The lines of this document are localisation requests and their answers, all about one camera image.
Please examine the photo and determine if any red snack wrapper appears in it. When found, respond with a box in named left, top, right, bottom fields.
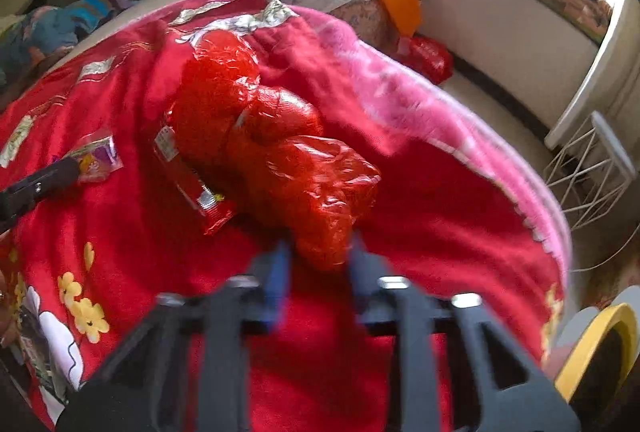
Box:
left=151, top=123, right=239, bottom=236

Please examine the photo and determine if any purple snack wrapper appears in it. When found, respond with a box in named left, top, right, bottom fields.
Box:
left=62, top=134, right=124, bottom=184

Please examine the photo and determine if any red shiny plastic bag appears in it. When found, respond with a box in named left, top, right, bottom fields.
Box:
left=399, top=35, right=454, bottom=85

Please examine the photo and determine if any white window bench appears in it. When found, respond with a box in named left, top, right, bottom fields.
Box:
left=379, top=0, right=603, bottom=129

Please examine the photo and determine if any blue patterned cloth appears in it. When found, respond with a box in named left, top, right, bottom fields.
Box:
left=0, top=0, right=132, bottom=84

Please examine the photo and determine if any red floral blanket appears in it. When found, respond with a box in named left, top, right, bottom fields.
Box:
left=0, top=0, right=574, bottom=432

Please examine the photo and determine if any white wire stool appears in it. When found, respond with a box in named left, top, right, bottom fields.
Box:
left=541, top=110, right=637, bottom=231

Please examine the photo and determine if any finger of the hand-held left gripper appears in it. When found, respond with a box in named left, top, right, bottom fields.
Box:
left=0, top=158, right=84, bottom=233

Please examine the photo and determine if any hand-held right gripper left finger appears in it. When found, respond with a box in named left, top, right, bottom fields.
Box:
left=55, top=239, right=293, bottom=432

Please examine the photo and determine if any cream curtain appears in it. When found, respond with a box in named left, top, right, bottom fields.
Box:
left=544, top=0, right=640, bottom=150

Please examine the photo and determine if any yellow rimmed trash bin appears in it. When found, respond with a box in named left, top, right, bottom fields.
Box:
left=554, top=302, right=640, bottom=415

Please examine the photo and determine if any white cable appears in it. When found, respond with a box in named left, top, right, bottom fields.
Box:
left=569, top=231, right=628, bottom=274

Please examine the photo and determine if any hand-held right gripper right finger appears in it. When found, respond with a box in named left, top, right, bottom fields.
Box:
left=347, top=232, right=581, bottom=432

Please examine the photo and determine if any pink floral bag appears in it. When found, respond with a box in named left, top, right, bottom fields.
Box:
left=329, top=0, right=397, bottom=49

